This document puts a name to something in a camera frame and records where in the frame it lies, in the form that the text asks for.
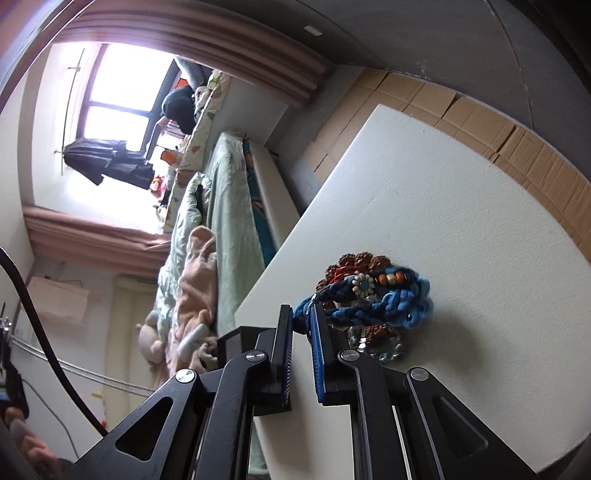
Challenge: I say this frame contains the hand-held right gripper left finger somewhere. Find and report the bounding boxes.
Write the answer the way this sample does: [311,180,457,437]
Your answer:
[60,304,295,480]

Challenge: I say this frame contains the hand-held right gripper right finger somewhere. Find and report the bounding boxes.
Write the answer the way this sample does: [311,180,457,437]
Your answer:
[309,304,542,480]

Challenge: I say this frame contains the blue braided bracelet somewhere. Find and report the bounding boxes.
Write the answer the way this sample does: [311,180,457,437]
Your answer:
[293,263,435,335]

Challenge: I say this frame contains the person's left hand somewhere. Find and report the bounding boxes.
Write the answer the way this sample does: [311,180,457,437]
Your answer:
[0,408,61,476]

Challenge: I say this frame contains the pink blanket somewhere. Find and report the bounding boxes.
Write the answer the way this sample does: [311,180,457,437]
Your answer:
[165,225,223,376]

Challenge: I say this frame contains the cream cabinet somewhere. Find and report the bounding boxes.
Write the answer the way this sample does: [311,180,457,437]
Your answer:
[99,274,162,430]

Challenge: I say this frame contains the beige plush toy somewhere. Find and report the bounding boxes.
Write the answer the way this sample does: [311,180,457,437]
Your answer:
[135,310,172,371]

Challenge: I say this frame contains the light green quilt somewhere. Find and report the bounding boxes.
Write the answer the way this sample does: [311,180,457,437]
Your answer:
[154,131,279,370]

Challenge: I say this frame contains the pink curtain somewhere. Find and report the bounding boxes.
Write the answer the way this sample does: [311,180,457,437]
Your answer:
[51,16,335,109]
[22,205,172,278]

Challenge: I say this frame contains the hanging dark clothing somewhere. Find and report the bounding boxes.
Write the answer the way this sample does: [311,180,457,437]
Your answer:
[62,137,155,190]

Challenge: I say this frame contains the patterned pillow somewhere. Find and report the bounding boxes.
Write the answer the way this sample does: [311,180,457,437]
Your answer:
[164,69,232,232]

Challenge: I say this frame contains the dark bag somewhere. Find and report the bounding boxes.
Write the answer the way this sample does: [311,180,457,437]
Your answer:
[163,85,198,136]

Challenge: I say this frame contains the window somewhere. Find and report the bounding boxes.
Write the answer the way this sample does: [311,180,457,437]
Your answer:
[60,44,180,232]

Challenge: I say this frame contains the white foam board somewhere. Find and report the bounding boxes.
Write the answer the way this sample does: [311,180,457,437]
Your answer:
[302,68,591,261]

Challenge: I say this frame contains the thick black cable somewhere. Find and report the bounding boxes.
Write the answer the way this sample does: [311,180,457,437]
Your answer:
[0,247,109,438]

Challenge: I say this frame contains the clear glass bead bracelet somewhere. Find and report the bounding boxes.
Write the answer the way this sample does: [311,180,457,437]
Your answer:
[346,325,410,366]

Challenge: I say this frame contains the thin grey cable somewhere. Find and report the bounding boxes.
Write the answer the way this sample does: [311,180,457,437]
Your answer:
[8,337,158,394]

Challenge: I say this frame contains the brown seed bead bracelet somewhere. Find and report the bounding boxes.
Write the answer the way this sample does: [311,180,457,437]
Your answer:
[318,251,407,343]

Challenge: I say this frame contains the white bed frame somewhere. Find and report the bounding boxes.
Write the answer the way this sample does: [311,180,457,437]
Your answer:
[247,138,303,252]

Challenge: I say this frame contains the metal clothes rail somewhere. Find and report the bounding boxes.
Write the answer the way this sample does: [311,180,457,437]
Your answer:
[53,48,88,176]

